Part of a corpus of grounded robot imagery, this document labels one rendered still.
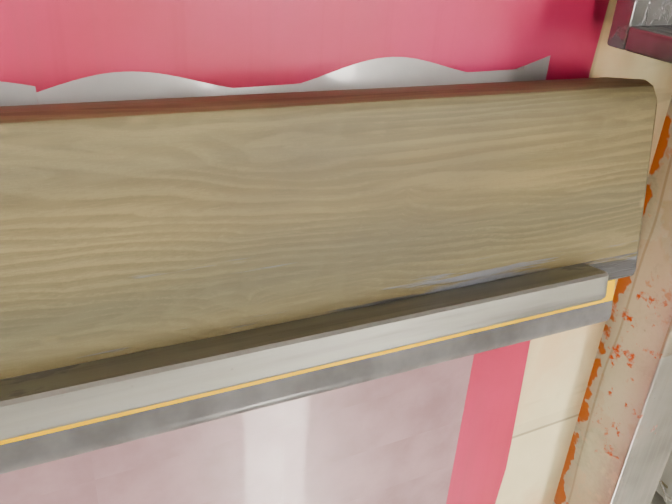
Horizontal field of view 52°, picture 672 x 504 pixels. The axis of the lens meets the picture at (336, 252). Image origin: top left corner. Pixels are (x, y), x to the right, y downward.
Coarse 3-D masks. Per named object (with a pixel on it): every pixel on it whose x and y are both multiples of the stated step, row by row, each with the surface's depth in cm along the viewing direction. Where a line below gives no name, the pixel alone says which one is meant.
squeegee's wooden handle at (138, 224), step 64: (0, 128) 16; (64, 128) 17; (128, 128) 17; (192, 128) 18; (256, 128) 19; (320, 128) 19; (384, 128) 20; (448, 128) 21; (512, 128) 22; (576, 128) 24; (640, 128) 25; (0, 192) 16; (64, 192) 17; (128, 192) 18; (192, 192) 18; (256, 192) 19; (320, 192) 20; (384, 192) 21; (448, 192) 22; (512, 192) 23; (576, 192) 25; (640, 192) 26; (0, 256) 17; (64, 256) 17; (128, 256) 18; (192, 256) 19; (256, 256) 20; (320, 256) 21; (384, 256) 22; (448, 256) 23; (512, 256) 24; (576, 256) 25; (0, 320) 17; (64, 320) 18; (128, 320) 18; (192, 320) 19; (256, 320) 20
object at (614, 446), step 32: (640, 256) 33; (640, 288) 33; (608, 320) 35; (640, 320) 34; (608, 352) 36; (640, 352) 34; (608, 384) 36; (640, 384) 34; (608, 416) 36; (640, 416) 35; (576, 448) 39; (608, 448) 37; (640, 448) 36; (576, 480) 40; (608, 480) 37; (640, 480) 38
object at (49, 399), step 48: (480, 288) 23; (528, 288) 23; (576, 288) 24; (240, 336) 20; (288, 336) 20; (336, 336) 20; (384, 336) 21; (432, 336) 22; (0, 384) 17; (48, 384) 17; (96, 384) 17; (144, 384) 18; (192, 384) 18; (240, 384) 19; (0, 432) 16
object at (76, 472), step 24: (0, 0) 17; (0, 24) 18; (24, 24) 18; (0, 48) 18; (24, 48) 18; (0, 72) 18; (24, 72) 18; (72, 456) 25; (0, 480) 24; (24, 480) 24; (48, 480) 25; (72, 480) 25
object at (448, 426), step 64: (64, 0) 18; (128, 0) 19; (192, 0) 19; (256, 0) 20; (320, 0) 21; (384, 0) 22; (448, 0) 23; (512, 0) 24; (576, 0) 25; (64, 64) 19; (128, 64) 19; (192, 64) 20; (256, 64) 21; (320, 64) 22; (448, 64) 24; (512, 64) 25; (576, 64) 27; (384, 384) 30; (448, 384) 32; (512, 384) 34; (128, 448) 25; (192, 448) 27; (256, 448) 28; (320, 448) 30; (384, 448) 32; (448, 448) 34
